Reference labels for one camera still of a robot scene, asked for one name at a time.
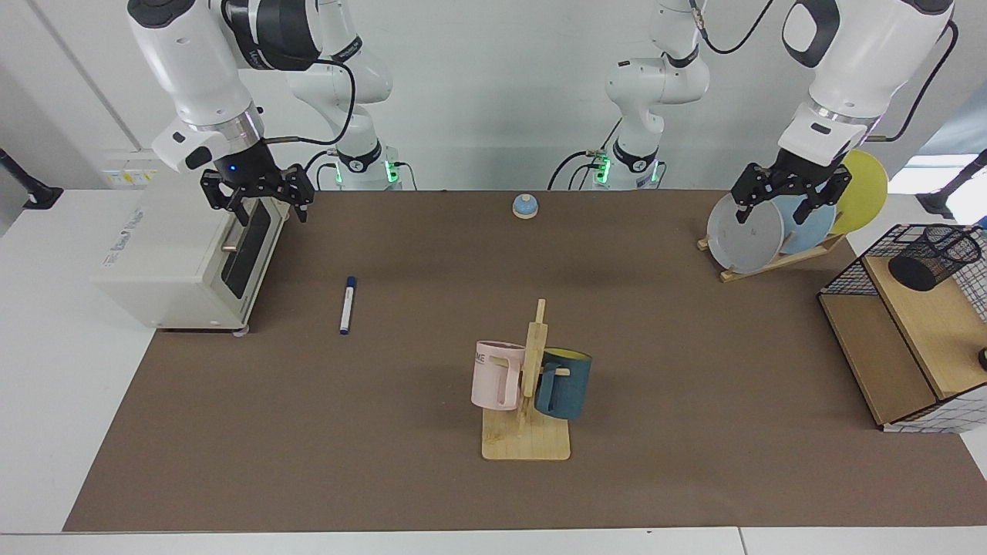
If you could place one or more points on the white marker with blue cap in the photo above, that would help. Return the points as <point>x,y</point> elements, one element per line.
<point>348,308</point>

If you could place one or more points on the black mesh pen holder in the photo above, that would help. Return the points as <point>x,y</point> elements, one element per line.
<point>914,271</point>

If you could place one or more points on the light blue plate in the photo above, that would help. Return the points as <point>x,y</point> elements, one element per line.
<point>810,231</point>

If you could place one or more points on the grey plate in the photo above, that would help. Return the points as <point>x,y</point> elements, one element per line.
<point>744,240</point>

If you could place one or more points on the wooden plate rack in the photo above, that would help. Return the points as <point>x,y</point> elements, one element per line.
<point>771,264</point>

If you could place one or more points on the yellow plate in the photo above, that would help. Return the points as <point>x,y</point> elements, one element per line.
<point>867,189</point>

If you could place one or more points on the pale toaster oven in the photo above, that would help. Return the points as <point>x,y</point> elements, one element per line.
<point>170,262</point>

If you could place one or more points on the white socket box yellow labels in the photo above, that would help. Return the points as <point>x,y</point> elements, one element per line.
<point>131,166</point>

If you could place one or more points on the small blue round bell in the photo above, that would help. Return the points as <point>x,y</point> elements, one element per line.
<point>524,205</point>

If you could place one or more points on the brown table cloth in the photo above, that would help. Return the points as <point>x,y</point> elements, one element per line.
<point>347,432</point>

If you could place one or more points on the dark blue cup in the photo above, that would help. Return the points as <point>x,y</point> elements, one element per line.
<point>570,385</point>

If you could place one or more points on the pink cup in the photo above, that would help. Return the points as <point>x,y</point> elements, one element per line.
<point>490,378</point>

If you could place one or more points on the wooden cup stand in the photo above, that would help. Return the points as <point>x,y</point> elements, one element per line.
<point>526,443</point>

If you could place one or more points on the black clamp mount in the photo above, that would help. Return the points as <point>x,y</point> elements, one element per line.
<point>35,196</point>
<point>937,204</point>

